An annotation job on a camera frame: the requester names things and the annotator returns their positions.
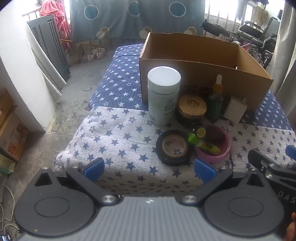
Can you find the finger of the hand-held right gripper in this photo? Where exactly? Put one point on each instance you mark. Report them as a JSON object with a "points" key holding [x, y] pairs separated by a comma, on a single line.
{"points": [[291, 151], [261, 160]]}

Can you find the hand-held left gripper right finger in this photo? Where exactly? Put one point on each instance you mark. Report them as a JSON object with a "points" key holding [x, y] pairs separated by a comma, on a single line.
{"points": [[204, 170]]}

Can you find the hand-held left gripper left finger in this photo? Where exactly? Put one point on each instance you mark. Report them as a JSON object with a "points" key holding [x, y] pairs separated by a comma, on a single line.
{"points": [[94, 166]]}

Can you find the green glue stick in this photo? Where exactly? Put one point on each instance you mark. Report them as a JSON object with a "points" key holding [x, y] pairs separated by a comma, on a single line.
{"points": [[203, 144]]}

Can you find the pink bowl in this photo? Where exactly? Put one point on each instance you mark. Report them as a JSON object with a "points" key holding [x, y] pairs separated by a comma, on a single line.
{"points": [[224, 150]]}

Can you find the small round green container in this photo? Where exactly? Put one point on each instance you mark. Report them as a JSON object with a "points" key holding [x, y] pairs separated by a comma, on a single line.
{"points": [[200, 131]]}

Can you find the black tape roll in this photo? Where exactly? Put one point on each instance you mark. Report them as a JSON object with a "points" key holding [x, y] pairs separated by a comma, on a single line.
{"points": [[161, 153]]}

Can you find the green dropper bottle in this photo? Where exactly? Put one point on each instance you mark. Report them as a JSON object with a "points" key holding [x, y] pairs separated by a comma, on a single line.
{"points": [[215, 104]]}

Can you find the white plastic jar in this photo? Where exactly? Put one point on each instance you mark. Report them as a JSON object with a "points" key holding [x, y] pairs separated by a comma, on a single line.
{"points": [[161, 97]]}

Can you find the brown cardboard box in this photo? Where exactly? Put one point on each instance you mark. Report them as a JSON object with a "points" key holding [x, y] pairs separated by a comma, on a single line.
{"points": [[196, 74]]}

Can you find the person's right hand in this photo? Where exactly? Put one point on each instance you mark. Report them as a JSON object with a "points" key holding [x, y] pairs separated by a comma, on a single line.
{"points": [[291, 228]]}

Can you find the star-patterned blanket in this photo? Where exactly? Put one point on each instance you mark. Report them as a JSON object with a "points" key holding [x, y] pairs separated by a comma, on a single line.
{"points": [[120, 143]]}

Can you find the grey curtain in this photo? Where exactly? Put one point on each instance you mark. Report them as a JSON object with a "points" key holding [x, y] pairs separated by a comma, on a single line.
{"points": [[284, 69]]}

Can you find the printed cardboard box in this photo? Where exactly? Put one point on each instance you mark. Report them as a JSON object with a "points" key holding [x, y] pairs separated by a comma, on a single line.
{"points": [[11, 136]]}

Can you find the green carton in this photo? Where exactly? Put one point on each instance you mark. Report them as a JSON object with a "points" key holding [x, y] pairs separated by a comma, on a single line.
{"points": [[4, 164]]}

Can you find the white leaning board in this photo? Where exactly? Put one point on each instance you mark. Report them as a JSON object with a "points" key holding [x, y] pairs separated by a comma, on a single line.
{"points": [[49, 85]]}

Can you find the plain cardboard box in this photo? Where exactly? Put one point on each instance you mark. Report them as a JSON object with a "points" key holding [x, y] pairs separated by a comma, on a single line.
{"points": [[4, 102]]}

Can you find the white shoe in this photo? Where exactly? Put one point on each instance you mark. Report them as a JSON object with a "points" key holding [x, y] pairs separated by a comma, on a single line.
{"points": [[92, 55], [100, 52]]}

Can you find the black wheelchair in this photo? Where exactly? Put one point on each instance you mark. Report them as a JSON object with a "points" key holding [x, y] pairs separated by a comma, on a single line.
{"points": [[256, 32]]}

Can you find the grey slatted panel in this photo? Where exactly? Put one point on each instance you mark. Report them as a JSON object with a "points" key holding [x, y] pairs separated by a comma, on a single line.
{"points": [[46, 46]]}

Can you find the black padded seat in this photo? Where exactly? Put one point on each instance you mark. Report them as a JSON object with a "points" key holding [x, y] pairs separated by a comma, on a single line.
{"points": [[215, 27]]}

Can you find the yellow towel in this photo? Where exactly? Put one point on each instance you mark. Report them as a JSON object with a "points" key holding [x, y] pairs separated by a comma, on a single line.
{"points": [[260, 15]]}

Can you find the grey sheet with blue circles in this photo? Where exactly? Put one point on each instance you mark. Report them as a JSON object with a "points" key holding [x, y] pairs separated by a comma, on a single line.
{"points": [[150, 23]]}

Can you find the pink hanging clothes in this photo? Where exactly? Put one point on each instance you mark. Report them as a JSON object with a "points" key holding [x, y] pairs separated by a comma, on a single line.
{"points": [[57, 16]]}

